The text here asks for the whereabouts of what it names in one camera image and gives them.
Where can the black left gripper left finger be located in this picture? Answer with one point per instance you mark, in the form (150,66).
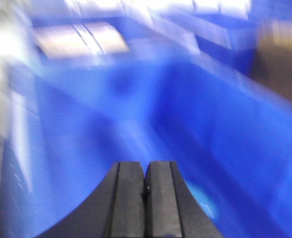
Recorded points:
(115,209)

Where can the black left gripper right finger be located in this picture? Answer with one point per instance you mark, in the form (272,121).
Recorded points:
(171,211)

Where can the blue plastic bin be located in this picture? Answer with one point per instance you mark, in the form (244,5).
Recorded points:
(107,89)

